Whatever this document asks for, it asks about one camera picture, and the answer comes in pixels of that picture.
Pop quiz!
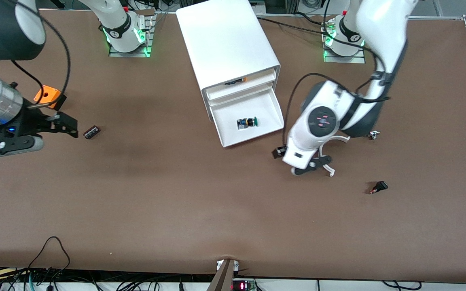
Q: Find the short black cable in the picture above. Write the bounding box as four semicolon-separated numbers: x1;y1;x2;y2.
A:
382;280;423;290

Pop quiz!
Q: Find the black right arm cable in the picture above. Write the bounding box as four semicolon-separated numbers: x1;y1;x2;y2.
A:
11;0;72;106

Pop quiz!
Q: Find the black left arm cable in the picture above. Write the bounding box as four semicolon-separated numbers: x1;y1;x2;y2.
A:
283;0;391;147

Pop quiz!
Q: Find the orange button enclosure box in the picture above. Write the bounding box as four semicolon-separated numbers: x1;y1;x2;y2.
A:
34;85;67;111

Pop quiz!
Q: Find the green mushroom push button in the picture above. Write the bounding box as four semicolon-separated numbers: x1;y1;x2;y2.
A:
237;117;260;131

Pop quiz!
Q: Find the small red digit display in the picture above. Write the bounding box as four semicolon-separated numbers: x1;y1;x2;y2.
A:
232;279;256;291

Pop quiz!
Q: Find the brown camera support beam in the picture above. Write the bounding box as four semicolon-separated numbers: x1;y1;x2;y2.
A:
207;259;240;291

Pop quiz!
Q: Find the white lowest cabinet drawer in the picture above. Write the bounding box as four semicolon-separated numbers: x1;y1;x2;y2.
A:
209;87;285;148

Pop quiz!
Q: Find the white uppermost cabinet drawer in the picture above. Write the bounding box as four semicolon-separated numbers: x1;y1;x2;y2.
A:
205;68;277;101

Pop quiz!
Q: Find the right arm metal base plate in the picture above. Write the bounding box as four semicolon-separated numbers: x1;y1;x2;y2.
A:
108;12;155;58

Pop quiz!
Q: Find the black looped cable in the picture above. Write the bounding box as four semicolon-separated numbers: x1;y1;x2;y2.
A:
27;236;72;291

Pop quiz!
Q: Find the white curved plastic strip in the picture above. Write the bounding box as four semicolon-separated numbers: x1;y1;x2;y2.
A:
318;135;352;177

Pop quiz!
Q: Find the white drawer cabinet shell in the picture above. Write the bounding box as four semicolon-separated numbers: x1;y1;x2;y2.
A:
176;0;281;122

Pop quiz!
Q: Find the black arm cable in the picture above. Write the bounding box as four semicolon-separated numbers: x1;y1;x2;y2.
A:
283;0;391;147
11;0;72;106

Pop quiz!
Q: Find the white middle cabinet drawer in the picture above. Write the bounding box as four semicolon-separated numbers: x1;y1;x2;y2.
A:
208;83;276;108

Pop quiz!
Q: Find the thick black braided cable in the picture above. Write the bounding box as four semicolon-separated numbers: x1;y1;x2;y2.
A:
256;16;331;36

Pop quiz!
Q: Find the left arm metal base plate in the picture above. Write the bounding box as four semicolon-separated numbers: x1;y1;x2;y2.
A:
323;44;366;64

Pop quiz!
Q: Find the small black rocker switch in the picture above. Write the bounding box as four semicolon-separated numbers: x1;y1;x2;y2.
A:
369;181;389;195

